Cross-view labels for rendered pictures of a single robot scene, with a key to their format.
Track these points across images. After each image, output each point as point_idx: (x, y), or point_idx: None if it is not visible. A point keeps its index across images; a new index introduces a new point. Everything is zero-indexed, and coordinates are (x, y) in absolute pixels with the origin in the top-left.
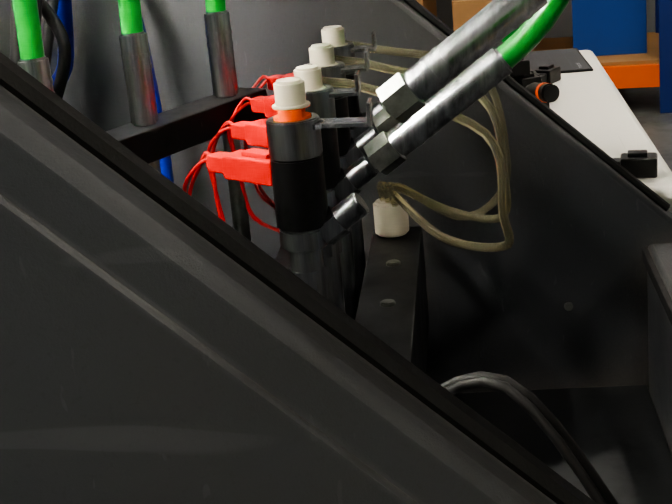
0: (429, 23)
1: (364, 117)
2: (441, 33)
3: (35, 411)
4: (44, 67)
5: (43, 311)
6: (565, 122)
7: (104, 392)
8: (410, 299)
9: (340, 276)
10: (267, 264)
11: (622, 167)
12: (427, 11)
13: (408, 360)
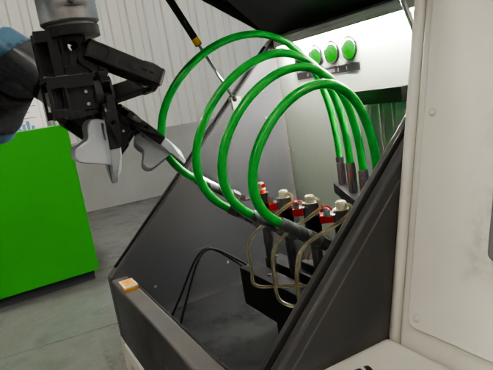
0: (341, 229)
1: (246, 199)
2: (336, 236)
3: None
4: (345, 166)
5: None
6: (293, 317)
7: None
8: (288, 290)
9: (287, 258)
10: None
11: (268, 360)
12: (346, 225)
13: (258, 276)
